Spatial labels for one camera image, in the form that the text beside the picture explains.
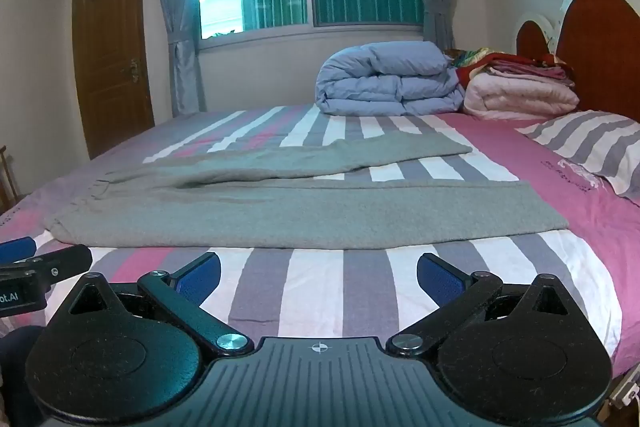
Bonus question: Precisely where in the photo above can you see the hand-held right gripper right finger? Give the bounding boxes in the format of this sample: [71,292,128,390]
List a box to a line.
[386,253,576,356]

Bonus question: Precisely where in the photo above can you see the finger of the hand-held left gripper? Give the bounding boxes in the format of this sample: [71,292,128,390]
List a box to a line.
[0,237,39,264]
[0,244,94,291]

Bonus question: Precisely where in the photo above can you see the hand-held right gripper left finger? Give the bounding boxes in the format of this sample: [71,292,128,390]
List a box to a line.
[67,252,255,356]

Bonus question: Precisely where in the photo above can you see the grey pants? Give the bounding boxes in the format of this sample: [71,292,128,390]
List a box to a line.
[44,132,571,250]

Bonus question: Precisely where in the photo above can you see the person's dark trouser leg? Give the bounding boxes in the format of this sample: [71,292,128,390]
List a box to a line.
[0,326,47,427]

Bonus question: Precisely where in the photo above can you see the wooden chair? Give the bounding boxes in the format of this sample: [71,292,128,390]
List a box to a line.
[0,145,21,215]

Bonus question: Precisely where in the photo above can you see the striped pink bed sheet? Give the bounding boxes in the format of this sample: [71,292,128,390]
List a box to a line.
[0,104,640,378]

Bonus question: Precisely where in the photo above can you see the folded pale pink quilt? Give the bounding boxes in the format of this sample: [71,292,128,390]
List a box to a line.
[462,72,581,120]

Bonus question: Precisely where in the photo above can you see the striped pillow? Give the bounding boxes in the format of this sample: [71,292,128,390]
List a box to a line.
[515,109,640,208]

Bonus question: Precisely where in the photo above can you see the brown wooden door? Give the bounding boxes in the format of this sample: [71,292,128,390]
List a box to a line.
[72,0,156,160]

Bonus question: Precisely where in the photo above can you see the folded blue duvet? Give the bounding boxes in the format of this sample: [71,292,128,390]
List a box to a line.
[315,41,466,116]

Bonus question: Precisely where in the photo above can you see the red patterned blanket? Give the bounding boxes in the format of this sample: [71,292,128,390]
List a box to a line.
[442,47,521,88]

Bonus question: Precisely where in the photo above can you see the folded pink sheet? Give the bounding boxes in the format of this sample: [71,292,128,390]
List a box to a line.
[487,58,577,88]

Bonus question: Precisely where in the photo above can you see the red wooden headboard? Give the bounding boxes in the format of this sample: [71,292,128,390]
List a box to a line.
[515,0,640,124]

